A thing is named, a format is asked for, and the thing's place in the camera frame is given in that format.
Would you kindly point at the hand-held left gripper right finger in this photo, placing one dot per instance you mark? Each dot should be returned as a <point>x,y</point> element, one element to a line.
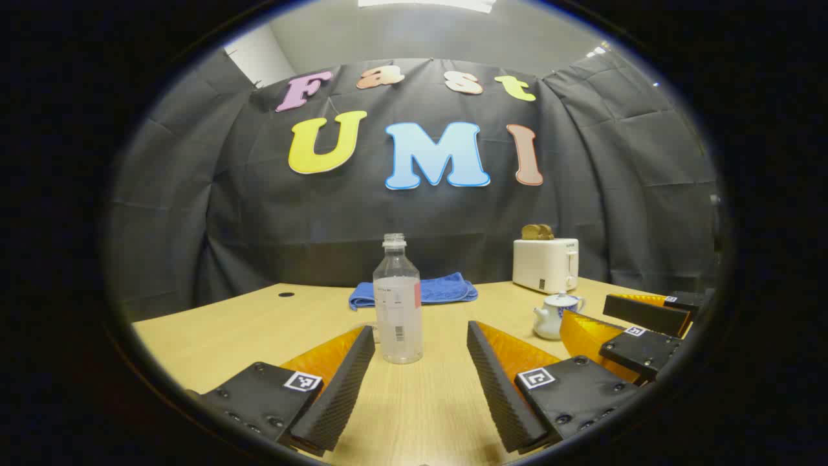
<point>498,395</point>

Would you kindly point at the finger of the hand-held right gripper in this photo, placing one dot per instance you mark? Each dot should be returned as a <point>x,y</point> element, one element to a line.
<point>647,314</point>
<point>637,353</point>

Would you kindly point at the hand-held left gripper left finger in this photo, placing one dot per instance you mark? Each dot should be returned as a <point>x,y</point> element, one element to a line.
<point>343,395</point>

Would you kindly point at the white teacup lid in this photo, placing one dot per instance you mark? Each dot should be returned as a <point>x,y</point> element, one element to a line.
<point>561,299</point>

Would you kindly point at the white blue-flowered teacup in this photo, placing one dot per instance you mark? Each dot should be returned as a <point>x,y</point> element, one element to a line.
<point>550,323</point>

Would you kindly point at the clear plastic water bottle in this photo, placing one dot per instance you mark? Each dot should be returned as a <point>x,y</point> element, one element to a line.
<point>398,323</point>

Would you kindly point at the white toaster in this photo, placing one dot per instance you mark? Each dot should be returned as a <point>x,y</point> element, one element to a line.
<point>543,262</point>

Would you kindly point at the blue folded towel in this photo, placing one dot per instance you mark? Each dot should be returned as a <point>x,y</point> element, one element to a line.
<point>446,290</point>

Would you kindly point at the ceiling light panel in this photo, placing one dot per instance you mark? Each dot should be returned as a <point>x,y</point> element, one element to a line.
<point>427,4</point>

